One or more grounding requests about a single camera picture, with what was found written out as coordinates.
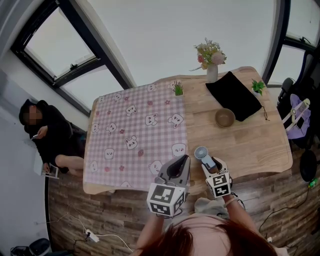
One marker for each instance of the low wooden table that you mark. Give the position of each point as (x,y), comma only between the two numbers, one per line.
(250,145)

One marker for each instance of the white framed tablet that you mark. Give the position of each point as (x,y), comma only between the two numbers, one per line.
(51,171)

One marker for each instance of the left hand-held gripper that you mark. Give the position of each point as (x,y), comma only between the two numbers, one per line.
(163,196)

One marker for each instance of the white power strip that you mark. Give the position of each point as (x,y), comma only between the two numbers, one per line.
(92,236)

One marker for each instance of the white power adapter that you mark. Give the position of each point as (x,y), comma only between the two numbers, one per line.
(269,239)

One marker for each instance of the olive brown bowl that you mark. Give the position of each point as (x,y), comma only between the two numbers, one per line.
(225,118)

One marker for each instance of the white vase with flowers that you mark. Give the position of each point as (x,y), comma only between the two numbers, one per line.
(212,73)

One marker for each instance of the light blue handheld fan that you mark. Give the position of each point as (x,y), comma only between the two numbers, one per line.
(201,153)

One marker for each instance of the black office chair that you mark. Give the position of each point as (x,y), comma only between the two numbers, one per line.
(312,75)

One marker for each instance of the pink wrist band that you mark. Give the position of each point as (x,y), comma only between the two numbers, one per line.
(230,201)

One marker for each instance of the person's beige trousers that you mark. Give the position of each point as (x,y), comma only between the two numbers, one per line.
(210,206)

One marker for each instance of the black-framed window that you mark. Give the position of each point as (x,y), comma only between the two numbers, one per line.
(175,30)

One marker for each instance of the white flat box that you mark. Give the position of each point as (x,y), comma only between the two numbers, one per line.
(38,163)

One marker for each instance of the person's right forearm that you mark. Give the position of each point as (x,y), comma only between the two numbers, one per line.
(240,215)

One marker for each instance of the green bottle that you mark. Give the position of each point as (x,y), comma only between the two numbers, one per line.
(313,183)

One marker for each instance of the dark grey floor appliance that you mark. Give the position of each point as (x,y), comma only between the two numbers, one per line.
(37,247)

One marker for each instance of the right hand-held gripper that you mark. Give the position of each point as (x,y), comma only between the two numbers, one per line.
(219,185)

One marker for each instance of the small potted grass plant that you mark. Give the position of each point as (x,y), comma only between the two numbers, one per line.
(178,90)

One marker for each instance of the person's left forearm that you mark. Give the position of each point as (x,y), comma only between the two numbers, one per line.
(150,231)

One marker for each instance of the small potted leafy plant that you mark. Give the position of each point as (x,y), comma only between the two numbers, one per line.
(258,86)

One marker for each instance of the white slipper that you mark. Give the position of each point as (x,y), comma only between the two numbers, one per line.
(111,191)

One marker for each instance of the pink checked bear tablecloth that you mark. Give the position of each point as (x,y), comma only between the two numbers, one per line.
(135,125)

